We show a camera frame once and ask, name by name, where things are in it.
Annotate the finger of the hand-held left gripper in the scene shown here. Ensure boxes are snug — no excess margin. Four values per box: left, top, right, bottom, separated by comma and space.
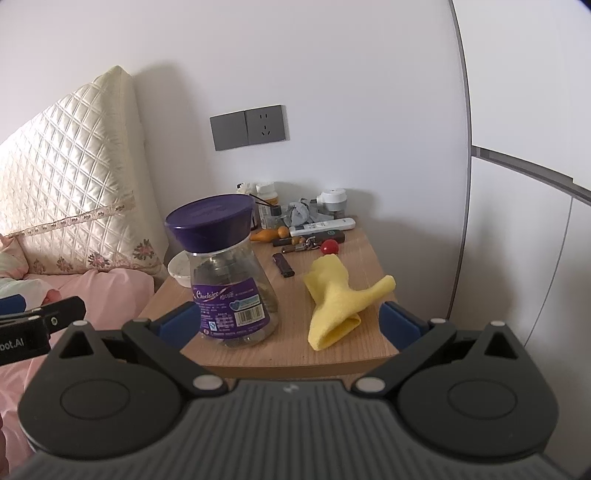
0, 294, 27, 316
28, 296, 88, 334

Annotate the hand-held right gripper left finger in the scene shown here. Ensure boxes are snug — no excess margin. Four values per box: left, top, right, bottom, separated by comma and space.
50, 301, 230, 401

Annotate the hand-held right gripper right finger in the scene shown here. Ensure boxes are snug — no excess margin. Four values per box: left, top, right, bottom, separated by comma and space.
352, 300, 530, 398

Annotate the clear jar with purple lid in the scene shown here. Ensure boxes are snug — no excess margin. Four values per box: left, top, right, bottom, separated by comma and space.
164, 193, 280, 347

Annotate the yellow cloth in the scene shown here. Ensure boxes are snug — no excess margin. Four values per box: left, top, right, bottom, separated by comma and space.
303, 255, 398, 352

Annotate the pale patterned pillow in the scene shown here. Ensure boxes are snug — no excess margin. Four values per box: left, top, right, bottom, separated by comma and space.
0, 233, 62, 308

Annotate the pink blanket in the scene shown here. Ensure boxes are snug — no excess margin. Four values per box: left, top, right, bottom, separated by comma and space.
0, 269, 156, 464

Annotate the white dish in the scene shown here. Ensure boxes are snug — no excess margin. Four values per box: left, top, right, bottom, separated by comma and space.
167, 252, 193, 287

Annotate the wooden nightstand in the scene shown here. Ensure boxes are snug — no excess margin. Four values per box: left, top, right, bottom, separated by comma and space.
137, 225, 400, 385

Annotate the black lighter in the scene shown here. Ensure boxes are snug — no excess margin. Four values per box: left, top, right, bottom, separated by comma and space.
272, 252, 295, 278

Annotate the white remote control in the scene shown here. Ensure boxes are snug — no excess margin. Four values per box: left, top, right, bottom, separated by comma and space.
288, 216, 358, 238

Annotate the orange plastic object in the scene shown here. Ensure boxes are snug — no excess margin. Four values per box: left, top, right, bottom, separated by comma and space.
250, 226, 290, 243

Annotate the key bunch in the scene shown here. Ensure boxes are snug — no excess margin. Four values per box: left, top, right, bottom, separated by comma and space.
281, 235, 320, 254

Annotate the white plug-in device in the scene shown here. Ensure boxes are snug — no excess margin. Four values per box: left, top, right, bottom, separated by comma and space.
318, 187, 348, 214

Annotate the grey crumpled cloth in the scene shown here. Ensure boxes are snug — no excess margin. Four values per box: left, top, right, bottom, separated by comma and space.
281, 198, 331, 228

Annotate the cream embroidered pillow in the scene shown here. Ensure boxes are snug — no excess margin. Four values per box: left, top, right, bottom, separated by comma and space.
0, 65, 170, 278

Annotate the white wardrobe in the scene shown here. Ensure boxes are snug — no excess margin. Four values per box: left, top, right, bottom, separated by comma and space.
449, 0, 591, 372

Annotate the white pill bottle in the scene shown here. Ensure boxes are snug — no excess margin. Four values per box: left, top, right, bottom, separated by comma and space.
255, 182, 280, 206

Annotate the grey wall outlet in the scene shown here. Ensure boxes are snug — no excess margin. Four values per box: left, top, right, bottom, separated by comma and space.
243, 104, 291, 148

